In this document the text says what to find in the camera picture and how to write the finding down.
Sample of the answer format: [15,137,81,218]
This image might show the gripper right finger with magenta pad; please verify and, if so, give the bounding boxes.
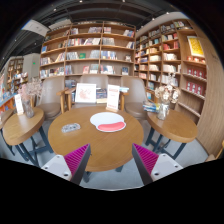
[132,143,182,185]

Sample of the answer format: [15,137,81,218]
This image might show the beige armchair right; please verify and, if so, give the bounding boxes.
[121,76,147,120]

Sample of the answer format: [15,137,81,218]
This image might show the small white sign left table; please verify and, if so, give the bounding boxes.
[14,94,24,115]

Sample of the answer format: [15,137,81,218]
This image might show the glass vase white flowers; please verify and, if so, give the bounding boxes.
[155,74,180,120]

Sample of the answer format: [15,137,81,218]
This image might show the glass vase pink flowers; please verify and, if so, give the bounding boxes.
[18,78,42,118]

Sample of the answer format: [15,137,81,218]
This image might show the beige armchair left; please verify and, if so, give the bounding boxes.
[37,76,67,120]

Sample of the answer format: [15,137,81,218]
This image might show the large wooden bookshelf centre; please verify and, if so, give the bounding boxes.
[40,21,136,79]

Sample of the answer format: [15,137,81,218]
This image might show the white red text sign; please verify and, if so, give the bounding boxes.
[107,84,120,110]

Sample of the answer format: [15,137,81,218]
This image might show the stack of books right table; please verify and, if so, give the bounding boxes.
[143,102,160,113]

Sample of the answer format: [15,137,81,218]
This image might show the round wooden left table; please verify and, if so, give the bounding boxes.
[3,108,44,146]

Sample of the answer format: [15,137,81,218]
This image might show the white mouse pad red rest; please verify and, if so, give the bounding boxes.
[90,112,126,132]

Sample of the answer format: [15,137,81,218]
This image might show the round wooden table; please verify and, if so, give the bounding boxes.
[48,106,144,172]
[3,108,44,146]
[147,109,198,143]

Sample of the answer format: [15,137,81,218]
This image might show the grey patterned computer mouse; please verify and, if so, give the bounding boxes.
[61,123,81,133]

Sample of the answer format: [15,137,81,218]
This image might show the stack of books behind signs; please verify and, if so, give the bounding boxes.
[96,88,107,103]

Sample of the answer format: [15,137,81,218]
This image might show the wooden bookshelf right wall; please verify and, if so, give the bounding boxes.
[135,19,207,123]

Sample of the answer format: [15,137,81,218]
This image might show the round wooden right table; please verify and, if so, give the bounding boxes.
[147,109,198,143]

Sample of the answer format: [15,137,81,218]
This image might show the yellow book on shelf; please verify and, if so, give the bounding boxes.
[187,36,204,57]

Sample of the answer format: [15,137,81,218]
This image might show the round wooden centre table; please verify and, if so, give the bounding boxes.
[48,106,144,172]

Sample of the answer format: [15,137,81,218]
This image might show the white picture sign stand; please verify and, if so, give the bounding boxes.
[75,83,96,103]

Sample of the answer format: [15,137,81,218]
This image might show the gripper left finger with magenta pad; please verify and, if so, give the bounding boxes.
[42,144,91,185]

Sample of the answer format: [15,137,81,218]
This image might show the distant wooden bookshelf left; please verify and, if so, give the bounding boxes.
[7,57,28,93]

